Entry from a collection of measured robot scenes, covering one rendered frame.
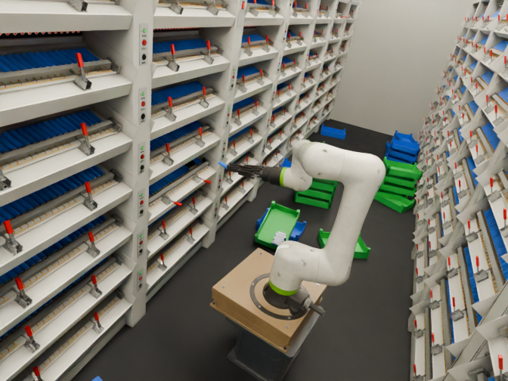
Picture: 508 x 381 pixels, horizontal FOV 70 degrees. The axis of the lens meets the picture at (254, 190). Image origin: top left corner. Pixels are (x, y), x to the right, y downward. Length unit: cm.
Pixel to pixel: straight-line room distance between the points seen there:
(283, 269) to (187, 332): 66
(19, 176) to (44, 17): 38
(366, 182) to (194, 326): 108
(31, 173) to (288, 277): 90
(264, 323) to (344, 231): 46
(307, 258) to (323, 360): 65
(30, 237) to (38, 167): 20
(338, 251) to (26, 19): 113
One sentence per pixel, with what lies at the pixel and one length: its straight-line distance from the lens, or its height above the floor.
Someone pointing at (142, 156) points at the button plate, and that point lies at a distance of 138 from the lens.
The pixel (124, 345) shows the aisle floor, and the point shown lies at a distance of 183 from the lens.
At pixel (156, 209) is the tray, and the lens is 164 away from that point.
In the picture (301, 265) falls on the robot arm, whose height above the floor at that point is 59.
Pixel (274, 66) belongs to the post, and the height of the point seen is 103.
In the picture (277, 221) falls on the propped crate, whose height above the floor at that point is 10.
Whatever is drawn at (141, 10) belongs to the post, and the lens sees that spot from 125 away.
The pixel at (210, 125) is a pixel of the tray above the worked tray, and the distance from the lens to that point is 195.
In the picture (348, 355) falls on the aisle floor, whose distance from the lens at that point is 197.
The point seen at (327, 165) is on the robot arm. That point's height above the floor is 98.
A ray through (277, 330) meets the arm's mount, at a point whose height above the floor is 37.
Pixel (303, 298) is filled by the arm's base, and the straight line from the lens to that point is 149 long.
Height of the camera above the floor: 144
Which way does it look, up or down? 28 degrees down
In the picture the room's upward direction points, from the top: 10 degrees clockwise
